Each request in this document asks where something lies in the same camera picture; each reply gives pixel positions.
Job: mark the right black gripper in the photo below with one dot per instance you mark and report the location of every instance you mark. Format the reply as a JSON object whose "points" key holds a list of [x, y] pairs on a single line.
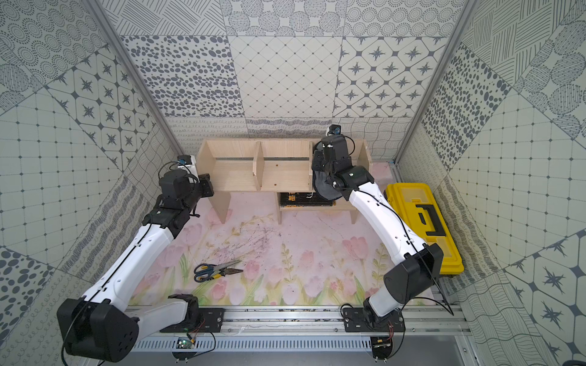
{"points": [[319, 157]]}

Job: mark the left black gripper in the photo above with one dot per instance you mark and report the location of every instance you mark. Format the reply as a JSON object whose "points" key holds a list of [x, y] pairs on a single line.
{"points": [[204, 187]]}

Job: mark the grey microfibre cloth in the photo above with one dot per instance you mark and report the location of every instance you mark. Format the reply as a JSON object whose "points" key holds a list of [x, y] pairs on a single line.
{"points": [[323, 188]]}

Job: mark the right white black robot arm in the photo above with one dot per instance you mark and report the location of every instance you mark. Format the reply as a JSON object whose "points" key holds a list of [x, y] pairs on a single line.
{"points": [[417, 264]]}

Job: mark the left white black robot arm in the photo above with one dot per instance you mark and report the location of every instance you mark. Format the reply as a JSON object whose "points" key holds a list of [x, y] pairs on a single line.
{"points": [[99, 324]]}

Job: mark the light wooden bookshelf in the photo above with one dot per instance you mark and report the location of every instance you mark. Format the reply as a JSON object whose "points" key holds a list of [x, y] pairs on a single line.
{"points": [[261, 165]]}

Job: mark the black book on lower shelf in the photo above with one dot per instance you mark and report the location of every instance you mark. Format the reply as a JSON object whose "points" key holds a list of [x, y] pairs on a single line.
{"points": [[303, 199]]}

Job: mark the pink floral table mat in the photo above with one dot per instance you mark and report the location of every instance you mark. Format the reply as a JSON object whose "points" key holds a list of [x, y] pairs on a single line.
{"points": [[309, 258]]}

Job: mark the yellow black toolbox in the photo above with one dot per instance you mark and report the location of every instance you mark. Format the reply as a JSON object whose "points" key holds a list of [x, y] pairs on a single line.
{"points": [[416, 205]]}

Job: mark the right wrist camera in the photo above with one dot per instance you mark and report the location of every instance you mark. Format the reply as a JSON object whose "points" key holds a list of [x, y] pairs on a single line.
{"points": [[334, 129]]}

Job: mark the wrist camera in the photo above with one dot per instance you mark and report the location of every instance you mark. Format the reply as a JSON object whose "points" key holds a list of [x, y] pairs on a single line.
{"points": [[334, 129], [184, 160]]}

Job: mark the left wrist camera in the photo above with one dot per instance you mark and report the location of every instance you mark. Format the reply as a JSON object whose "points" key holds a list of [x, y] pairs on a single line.
{"points": [[184, 160]]}

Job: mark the blue handled scissors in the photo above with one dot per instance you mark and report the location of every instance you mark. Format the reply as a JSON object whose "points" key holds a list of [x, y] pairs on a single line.
{"points": [[207, 272]]}

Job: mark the aluminium mounting rail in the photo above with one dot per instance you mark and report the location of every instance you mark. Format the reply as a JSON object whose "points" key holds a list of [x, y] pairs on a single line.
{"points": [[331, 320]]}

